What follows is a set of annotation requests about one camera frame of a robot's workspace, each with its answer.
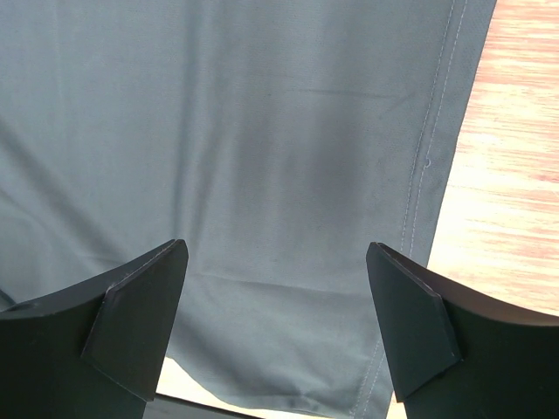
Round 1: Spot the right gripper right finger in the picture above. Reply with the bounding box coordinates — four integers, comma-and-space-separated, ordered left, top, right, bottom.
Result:
366, 243, 558, 419

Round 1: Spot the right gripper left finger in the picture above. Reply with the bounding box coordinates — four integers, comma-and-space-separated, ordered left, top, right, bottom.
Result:
1, 240, 189, 418

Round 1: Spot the grey t shirt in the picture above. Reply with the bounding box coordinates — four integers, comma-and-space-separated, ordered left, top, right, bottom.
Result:
1, 1, 495, 418

